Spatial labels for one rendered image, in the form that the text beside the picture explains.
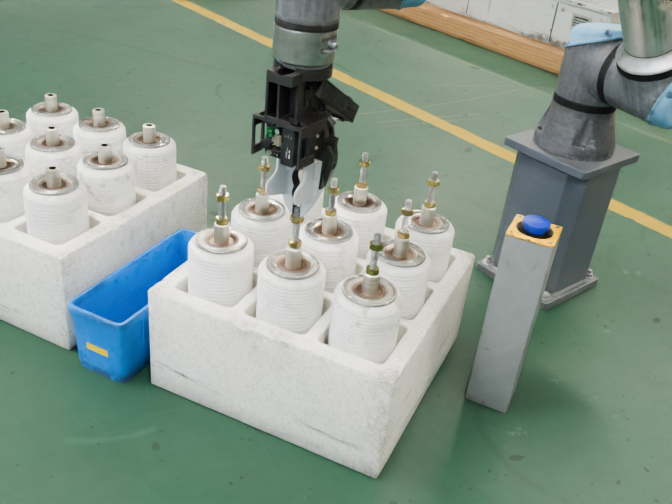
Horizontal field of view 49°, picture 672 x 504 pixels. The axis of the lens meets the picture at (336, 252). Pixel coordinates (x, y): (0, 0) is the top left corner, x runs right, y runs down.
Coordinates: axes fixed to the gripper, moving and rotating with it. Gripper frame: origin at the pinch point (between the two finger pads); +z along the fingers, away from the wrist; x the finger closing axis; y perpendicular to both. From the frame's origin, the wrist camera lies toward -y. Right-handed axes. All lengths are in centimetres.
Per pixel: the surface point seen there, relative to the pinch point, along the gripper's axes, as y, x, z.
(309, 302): 2.5, 4.2, 13.0
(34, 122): -12, -68, 11
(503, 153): -124, -7, 35
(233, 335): 8.7, -4.0, 18.8
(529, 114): -164, -12, 35
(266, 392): 8.2, 1.8, 26.7
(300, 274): 2.3, 2.3, 9.2
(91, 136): -14, -54, 10
